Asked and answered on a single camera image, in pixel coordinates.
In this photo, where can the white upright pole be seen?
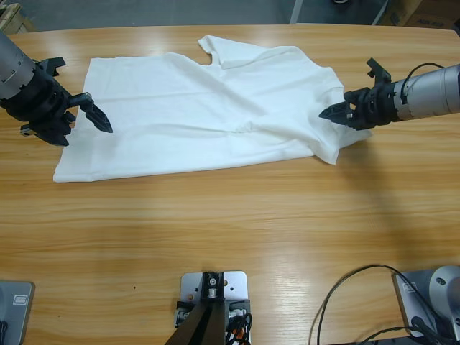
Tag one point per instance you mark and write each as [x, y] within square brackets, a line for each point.
[296, 10]

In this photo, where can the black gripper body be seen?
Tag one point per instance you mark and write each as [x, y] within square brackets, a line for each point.
[381, 104]
[36, 108]

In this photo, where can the brown cardboard box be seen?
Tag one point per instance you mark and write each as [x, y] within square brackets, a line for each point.
[399, 14]

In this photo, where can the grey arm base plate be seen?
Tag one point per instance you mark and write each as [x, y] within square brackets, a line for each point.
[408, 312]
[16, 323]

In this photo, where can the dark printed box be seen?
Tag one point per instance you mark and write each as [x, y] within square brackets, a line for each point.
[431, 18]

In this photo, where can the dark camera post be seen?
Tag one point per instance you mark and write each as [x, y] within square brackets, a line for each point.
[201, 327]

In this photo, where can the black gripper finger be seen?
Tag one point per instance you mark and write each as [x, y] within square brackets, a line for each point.
[61, 138]
[104, 125]
[341, 118]
[338, 108]

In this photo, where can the white slanted leg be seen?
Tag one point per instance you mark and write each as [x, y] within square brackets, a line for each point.
[381, 11]

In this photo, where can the white t-shirt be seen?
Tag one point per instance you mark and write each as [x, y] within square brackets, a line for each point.
[179, 108]

